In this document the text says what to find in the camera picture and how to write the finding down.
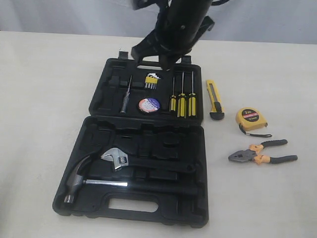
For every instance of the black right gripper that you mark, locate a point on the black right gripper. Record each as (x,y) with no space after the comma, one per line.
(173,36)

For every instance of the black electrical tape roll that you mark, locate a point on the black electrical tape roll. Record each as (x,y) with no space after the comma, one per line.
(149,105)

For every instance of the yellow utility knife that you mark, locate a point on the yellow utility knife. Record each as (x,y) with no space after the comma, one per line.
(217,111)

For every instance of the yellow measuring tape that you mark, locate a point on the yellow measuring tape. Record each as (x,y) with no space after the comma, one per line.
(249,119)

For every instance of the pliers orange black handles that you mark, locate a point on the pliers orange black handles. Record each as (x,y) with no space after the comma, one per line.
(253,154)

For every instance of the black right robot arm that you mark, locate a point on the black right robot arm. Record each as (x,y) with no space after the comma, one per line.
(178,6)

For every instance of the black plastic tool case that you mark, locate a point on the black plastic tool case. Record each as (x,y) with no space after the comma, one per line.
(159,136)

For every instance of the yellow hex key set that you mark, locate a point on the yellow hex key set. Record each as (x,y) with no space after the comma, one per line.
(151,81)

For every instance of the left yellow black screwdriver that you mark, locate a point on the left yellow black screwdriver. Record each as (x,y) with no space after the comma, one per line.
(172,106)

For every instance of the right yellow black screwdriver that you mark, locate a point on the right yellow black screwdriver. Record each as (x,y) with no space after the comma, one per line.
(192,99)

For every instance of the steel claw hammer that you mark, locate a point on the steel claw hammer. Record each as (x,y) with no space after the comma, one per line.
(76,180)

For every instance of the clear handle test screwdriver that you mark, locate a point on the clear handle test screwdriver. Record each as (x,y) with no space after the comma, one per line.
(126,97)

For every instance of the adjustable wrench black handle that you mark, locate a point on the adjustable wrench black handle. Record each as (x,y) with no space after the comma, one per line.
(120,160)

